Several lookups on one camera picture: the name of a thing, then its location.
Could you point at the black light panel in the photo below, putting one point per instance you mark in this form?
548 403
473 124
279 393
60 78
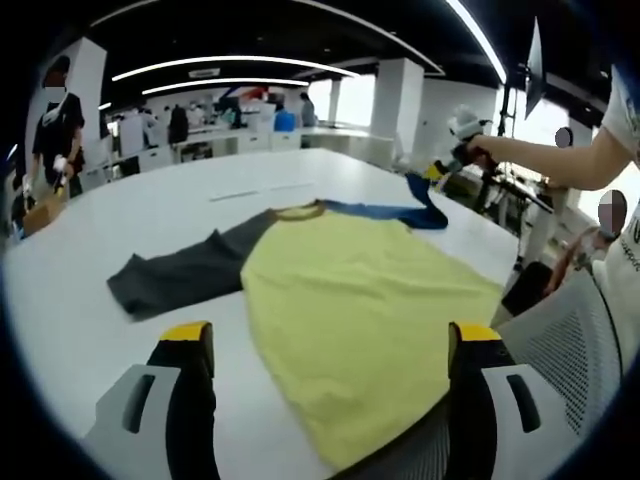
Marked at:
535 75

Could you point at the white side desk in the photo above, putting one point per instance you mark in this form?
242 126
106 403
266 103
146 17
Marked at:
555 220

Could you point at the person's right hand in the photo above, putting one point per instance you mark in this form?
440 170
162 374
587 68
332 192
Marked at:
480 149

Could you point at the black light stand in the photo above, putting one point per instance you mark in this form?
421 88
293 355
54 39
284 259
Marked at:
507 105

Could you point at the brown cardboard box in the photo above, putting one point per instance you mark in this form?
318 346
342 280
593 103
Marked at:
44 216

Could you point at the straight ceiling light strip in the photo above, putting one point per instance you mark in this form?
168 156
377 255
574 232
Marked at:
480 35

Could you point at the white mesh office chair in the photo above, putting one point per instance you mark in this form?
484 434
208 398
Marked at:
560 350

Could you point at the white printed paper strip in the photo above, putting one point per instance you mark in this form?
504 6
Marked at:
260 191

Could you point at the person's white shirt sleeve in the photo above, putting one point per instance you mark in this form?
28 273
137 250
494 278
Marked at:
622 115

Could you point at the blue container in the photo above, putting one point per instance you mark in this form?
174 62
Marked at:
284 121

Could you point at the white workbench row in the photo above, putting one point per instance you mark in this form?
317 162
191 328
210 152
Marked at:
235 142

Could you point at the yellow grey blue garment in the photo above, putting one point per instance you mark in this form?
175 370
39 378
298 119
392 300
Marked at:
350 280

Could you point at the black jacket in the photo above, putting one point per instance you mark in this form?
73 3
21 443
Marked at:
177 127

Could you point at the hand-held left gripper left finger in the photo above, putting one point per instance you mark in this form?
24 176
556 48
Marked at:
150 425

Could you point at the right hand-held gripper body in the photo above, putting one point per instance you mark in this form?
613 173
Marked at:
466 125

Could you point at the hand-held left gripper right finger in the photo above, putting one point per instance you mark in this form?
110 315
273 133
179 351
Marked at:
500 425

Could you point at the black bag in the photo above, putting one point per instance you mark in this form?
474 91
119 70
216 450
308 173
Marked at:
527 287

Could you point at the curved ceiling light strip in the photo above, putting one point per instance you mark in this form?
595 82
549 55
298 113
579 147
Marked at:
235 62
225 84

